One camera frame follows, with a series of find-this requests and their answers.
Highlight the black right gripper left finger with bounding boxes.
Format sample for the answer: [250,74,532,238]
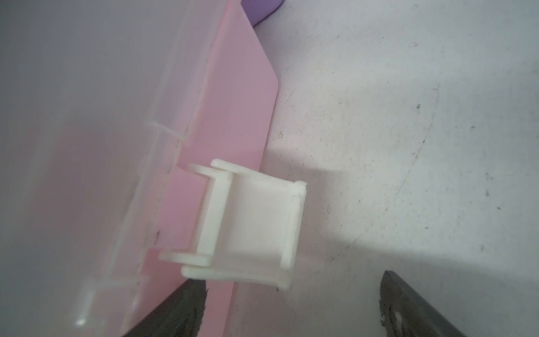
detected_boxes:
[124,279,208,337]

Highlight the pink toolbox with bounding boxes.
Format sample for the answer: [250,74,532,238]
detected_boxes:
[1,1,307,336]

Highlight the purple toolbox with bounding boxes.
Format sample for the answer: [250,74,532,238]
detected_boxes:
[241,0,284,26]

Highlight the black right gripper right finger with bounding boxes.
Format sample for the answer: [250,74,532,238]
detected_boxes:
[379,270,465,337]

